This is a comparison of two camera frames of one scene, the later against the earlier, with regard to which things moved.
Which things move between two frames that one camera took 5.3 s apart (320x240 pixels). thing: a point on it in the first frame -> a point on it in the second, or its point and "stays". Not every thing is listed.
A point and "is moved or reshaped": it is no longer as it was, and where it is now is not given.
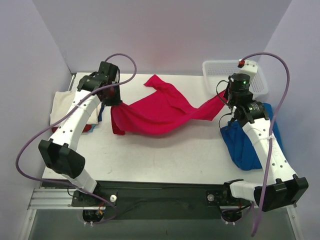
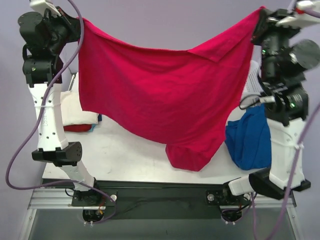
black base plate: [158, 200] stays
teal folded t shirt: [93, 126] stays
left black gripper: [112, 99] -> [72, 28]
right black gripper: [229, 91] -> [261, 27]
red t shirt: [161, 111] is moved or reshaped
